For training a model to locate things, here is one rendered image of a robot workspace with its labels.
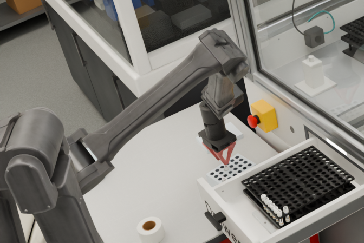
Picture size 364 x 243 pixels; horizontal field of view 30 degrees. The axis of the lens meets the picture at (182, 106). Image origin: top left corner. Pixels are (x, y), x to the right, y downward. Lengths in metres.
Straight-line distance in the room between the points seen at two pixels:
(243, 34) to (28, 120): 1.26
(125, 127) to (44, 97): 3.06
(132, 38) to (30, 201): 1.53
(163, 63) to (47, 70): 2.42
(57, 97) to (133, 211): 2.41
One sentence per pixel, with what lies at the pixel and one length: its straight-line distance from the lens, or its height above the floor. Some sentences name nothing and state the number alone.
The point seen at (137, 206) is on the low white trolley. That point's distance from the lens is 1.97.
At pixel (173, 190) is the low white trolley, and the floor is 0.76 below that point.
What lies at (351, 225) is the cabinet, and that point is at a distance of 1.89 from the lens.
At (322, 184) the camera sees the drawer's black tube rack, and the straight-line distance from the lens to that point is 1.68.
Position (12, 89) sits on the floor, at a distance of 4.59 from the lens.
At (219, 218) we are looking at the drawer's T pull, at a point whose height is 0.91.
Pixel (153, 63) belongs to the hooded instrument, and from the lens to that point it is 2.30.
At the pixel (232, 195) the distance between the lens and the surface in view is 1.78.
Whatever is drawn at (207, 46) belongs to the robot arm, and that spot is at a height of 1.39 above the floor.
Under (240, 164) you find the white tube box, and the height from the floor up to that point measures 0.80.
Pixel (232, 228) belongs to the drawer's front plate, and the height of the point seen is 0.89.
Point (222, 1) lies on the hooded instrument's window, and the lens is 2.37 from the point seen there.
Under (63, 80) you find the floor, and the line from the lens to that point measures 4.46.
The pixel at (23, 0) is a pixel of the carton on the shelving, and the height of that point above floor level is 0.24.
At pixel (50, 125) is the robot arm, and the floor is 1.62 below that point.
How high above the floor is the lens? 1.99
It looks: 32 degrees down
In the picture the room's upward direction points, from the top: 15 degrees counter-clockwise
